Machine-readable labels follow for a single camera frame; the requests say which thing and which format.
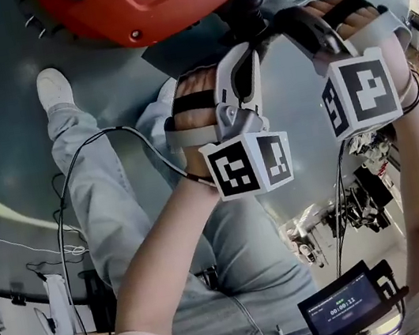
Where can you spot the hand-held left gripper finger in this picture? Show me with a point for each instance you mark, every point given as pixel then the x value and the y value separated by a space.
pixel 256 14

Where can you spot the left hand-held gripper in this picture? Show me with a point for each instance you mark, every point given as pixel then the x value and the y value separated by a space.
pixel 251 163

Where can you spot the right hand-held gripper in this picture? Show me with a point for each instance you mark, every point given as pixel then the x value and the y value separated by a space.
pixel 365 95

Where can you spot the person's left forearm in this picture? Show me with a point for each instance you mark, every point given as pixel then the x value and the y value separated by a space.
pixel 160 251

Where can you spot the person's right hand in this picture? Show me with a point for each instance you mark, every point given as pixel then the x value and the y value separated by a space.
pixel 347 18

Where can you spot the person's left hand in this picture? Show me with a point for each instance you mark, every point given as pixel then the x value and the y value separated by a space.
pixel 195 85

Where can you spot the cluttered workbench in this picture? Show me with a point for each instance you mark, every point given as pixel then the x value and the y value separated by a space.
pixel 359 196

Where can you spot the person's light blue jeans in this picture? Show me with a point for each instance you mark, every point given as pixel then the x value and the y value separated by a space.
pixel 109 188

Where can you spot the black screen device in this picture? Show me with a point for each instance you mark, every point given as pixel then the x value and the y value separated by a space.
pixel 338 308

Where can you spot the black stand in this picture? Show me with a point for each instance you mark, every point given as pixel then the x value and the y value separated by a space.
pixel 99 302

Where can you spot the person's white shoe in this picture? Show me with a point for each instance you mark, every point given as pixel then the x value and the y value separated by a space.
pixel 54 87

